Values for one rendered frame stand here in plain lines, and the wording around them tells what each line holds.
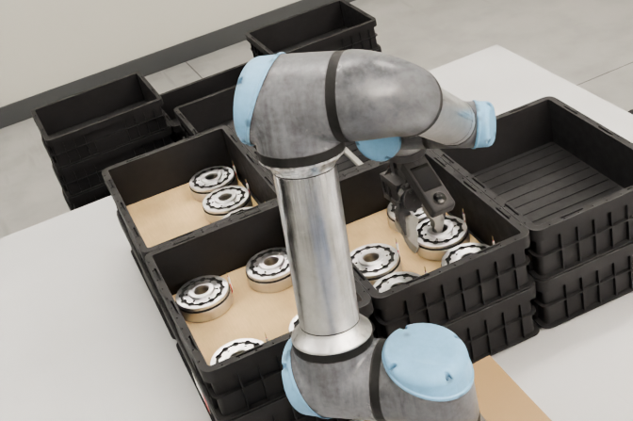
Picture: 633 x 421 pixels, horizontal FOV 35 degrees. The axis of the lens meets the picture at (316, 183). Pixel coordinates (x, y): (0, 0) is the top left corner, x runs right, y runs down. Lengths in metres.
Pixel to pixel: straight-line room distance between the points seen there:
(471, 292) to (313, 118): 0.61
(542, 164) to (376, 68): 0.94
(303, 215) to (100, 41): 3.81
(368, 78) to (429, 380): 0.41
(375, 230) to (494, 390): 0.49
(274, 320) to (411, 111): 0.68
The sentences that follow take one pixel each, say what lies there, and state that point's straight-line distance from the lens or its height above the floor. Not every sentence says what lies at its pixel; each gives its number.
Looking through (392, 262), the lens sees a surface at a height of 0.86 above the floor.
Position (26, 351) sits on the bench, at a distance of 2.21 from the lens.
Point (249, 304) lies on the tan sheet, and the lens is 1.88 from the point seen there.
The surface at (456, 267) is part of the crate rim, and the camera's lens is 1.69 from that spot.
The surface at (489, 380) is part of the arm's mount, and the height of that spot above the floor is 0.80.
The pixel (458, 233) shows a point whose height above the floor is 0.86.
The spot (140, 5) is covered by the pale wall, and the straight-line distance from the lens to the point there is 5.08.
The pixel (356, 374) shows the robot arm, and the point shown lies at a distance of 1.42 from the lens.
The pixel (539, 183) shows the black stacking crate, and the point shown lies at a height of 0.83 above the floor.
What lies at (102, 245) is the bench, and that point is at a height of 0.70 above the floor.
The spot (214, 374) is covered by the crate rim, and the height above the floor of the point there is 0.92.
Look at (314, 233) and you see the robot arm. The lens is 1.33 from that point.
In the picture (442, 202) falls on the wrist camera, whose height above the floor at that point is 0.98.
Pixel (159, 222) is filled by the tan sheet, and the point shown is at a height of 0.83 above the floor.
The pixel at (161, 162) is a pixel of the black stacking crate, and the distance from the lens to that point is 2.29.
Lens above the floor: 1.93
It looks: 30 degrees down
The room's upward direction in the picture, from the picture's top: 13 degrees counter-clockwise
